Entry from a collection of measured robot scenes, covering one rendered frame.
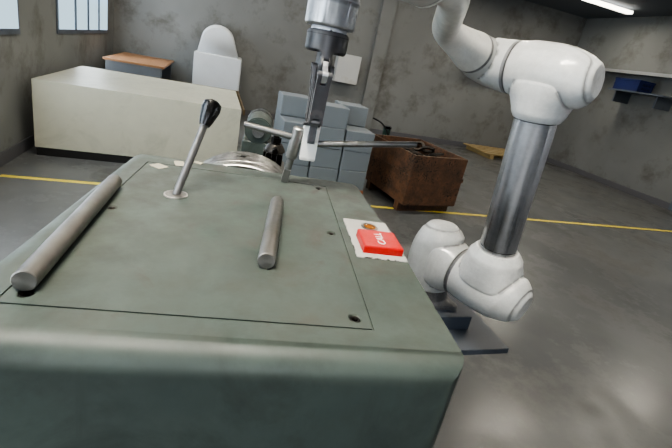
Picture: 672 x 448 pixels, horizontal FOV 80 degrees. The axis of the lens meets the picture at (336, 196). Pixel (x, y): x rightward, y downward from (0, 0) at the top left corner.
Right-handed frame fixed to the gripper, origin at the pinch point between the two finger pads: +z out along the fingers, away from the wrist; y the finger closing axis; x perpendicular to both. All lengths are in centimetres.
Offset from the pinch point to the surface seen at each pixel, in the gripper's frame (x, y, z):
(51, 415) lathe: 23, -48, 16
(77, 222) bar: 28.2, -30.3, 7.2
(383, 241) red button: -10.7, -24.3, 7.9
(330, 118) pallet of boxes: -57, 343, 45
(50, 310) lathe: 25, -44, 9
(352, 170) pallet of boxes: -93, 348, 98
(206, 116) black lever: 18.2, -7.9, -3.1
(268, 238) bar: 6.3, -29.4, 7.0
